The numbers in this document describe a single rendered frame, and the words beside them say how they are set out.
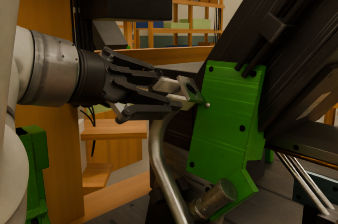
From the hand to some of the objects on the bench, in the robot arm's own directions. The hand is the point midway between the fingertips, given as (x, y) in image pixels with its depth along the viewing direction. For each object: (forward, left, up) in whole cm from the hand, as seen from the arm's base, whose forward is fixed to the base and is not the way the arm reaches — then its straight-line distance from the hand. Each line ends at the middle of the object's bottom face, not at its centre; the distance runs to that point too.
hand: (175, 94), depth 53 cm
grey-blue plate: (-22, -20, -31) cm, 43 cm away
